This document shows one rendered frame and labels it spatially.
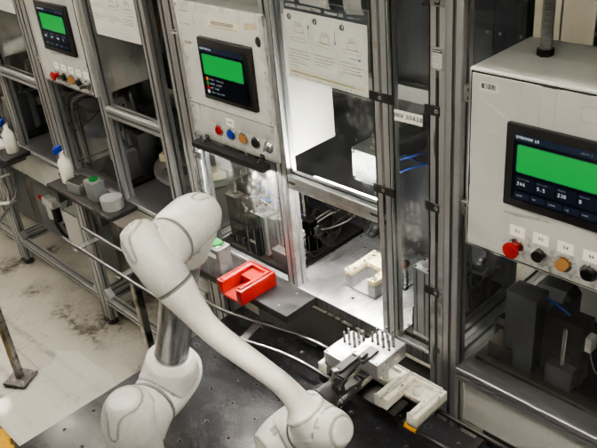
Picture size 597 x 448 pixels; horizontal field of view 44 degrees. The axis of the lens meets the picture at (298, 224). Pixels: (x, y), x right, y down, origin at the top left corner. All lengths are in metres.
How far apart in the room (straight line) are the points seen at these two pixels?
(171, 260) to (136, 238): 0.10
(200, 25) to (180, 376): 1.06
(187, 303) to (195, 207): 0.25
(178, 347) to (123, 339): 1.84
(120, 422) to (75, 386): 1.66
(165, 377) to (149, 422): 0.14
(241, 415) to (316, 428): 0.69
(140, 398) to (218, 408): 0.38
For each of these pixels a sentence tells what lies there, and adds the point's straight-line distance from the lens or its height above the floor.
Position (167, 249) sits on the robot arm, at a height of 1.45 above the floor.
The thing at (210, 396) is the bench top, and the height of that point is 0.68.
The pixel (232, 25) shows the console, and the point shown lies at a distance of 2.27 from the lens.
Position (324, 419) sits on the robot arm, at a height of 1.11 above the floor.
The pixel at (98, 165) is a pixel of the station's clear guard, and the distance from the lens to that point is 3.45.
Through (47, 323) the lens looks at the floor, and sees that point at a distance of 4.29.
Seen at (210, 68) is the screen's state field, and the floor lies 1.64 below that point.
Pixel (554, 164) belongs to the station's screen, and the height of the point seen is 1.63.
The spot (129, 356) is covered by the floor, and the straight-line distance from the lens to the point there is 3.87.
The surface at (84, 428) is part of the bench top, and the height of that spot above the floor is 0.68.
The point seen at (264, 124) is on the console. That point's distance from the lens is 2.29.
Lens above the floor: 2.36
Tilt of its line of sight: 30 degrees down
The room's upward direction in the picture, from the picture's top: 6 degrees counter-clockwise
